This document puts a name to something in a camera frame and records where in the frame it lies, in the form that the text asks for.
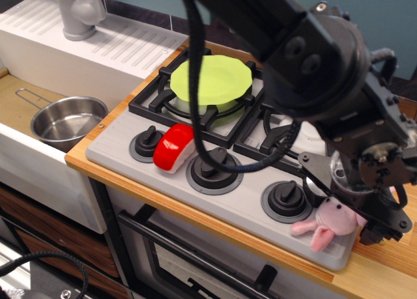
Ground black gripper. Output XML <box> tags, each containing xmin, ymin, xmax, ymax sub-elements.
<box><xmin>298</xmin><ymin>143</ymin><xmax>416</xmax><ymax>246</ymax></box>

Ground pink stuffed rabbit toy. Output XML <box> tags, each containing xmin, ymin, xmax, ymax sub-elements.
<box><xmin>290</xmin><ymin>197</ymin><xmax>367</xmax><ymax>252</ymax></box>

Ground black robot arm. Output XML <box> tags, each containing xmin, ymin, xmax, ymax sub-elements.
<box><xmin>183</xmin><ymin>0</ymin><xmax>416</xmax><ymax>245</ymax></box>

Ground black right stove knob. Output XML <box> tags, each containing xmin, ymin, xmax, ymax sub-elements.
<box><xmin>261</xmin><ymin>180</ymin><xmax>313</xmax><ymax>224</ymax></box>

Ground black stove knob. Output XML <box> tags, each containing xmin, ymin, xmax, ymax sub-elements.
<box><xmin>261</xmin><ymin>180</ymin><xmax>313</xmax><ymax>224</ymax></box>
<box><xmin>129</xmin><ymin>126</ymin><xmax>164</xmax><ymax>164</ymax></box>
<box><xmin>186</xmin><ymin>147</ymin><xmax>244</xmax><ymax>195</ymax></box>

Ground black right burner grate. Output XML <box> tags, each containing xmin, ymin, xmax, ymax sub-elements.
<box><xmin>233</xmin><ymin>103</ymin><xmax>326</xmax><ymax>179</ymax></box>

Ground black burner grate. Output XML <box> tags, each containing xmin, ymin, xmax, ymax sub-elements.
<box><xmin>233</xmin><ymin>103</ymin><xmax>326</xmax><ymax>179</ymax></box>
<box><xmin>128</xmin><ymin>49</ymin><xmax>263</xmax><ymax>148</ymax></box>

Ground black left burner grate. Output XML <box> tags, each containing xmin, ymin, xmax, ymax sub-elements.
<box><xmin>128</xmin><ymin>49</ymin><xmax>263</xmax><ymax>148</ymax></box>

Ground black middle stove knob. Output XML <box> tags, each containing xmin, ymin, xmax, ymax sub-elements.
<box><xmin>186</xmin><ymin>147</ymin><xmax>244</xmax><ymax>195</ymax></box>

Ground grey toy stove top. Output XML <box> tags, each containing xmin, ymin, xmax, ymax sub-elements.
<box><xmin>85</xmin><ymin>50</ymin><xmax>355</xmax><ymax>270</ymax></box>

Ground toy oven door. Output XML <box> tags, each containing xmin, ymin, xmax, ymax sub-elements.
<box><xmin>117</xmin><ymin>201</ymin><xmax>346</xmax><ymax>299</ymax></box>

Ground light green plastic plate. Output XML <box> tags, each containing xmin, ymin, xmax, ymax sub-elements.
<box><xmin>170</xmin><ymin>55</ymin><xmax>252</xmax><ymax>106</ymax></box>

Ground red white sushi toy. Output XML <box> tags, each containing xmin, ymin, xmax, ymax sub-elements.
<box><xmin>153</xmin><ymin>123</ymin><xmax>195</xmax><ymax>174</ymax></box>

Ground black left stove knob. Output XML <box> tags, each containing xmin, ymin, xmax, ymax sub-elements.
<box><xmin>129</xmin><ymin>126</ymin><xmax>164</xmax><ymax>164</ymax></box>

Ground stainless steel pot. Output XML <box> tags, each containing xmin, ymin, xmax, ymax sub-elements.
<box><xmin>15</xmin><ymin>89</ymin><xmax>108</xmax><ymax>152</ymax></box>

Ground wooden drawer fronts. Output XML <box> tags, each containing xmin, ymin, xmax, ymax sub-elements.
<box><xmin>1</xmin><ymin>184</ymin><xmax>129</xmax><ymax>298</ymax></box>

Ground grey toy faucet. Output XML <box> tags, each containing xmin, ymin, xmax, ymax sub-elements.
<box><xmin>57</xmin><ymin>0</ymin><xmax>106</xmax><ymax>41</ymax></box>

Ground white toy sink unit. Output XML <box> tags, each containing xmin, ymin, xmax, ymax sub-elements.
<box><xmin>1</xmin><ymin>0</ymin><xmax>186</xmax><ymax>234</ymax></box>

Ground black braided cable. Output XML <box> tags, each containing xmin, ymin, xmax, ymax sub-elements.
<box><xmin>177</xmin><ymin>0</ymin><xmax>302</xmax><ymax>175</ymax></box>

